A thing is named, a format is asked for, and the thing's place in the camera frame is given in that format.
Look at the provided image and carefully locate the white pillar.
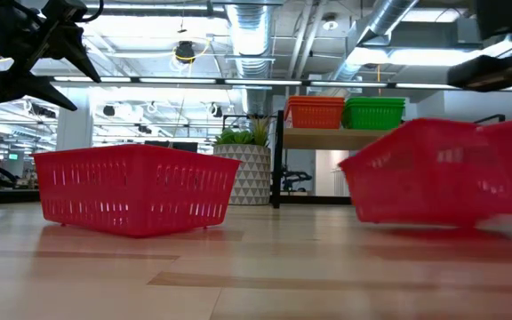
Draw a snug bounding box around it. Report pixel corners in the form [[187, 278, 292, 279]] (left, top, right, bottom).
[[55, 87, 95, 152]]

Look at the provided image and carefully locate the linear ceiling light strip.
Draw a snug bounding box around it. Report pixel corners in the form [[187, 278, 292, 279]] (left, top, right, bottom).
[[0, 75, 512, 92]]

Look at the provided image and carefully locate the wide silver ventilation duct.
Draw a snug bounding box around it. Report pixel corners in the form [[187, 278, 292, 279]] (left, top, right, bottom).
[[225, 3, 276, 116]]

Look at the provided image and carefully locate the black computer monitor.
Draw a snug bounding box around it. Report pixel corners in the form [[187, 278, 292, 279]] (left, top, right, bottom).
[[143, 140, 199, 153]]

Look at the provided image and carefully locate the white triangle-patterned plant pot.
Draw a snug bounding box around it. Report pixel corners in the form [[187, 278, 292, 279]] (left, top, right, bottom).
[[212, 142, 272, 206]]

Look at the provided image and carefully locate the wooden shelf board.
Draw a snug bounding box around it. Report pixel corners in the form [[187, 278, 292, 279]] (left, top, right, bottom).
[[282, 127, 394, 151]]

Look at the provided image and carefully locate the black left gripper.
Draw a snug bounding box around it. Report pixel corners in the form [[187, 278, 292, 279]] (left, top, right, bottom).
[[0, 0, 102, 113]]

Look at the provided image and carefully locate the narrow silver ventilation duct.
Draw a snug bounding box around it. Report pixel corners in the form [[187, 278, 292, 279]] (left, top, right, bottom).
[[329, 0, 420, 84]]

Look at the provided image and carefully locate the black metal shelf frame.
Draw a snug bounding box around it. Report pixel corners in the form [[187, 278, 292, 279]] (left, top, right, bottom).
[[271, 109, 506, 210]]

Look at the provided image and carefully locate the green succulent plant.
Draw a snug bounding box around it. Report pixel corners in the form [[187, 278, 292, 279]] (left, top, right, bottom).
[[213, 114, 273, 147]]

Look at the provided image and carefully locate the green plastic basket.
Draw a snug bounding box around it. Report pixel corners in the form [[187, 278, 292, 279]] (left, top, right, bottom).
[[340, 103, 406, 132], [341, 96, 406, 103], [340, 100, 406, 107]]

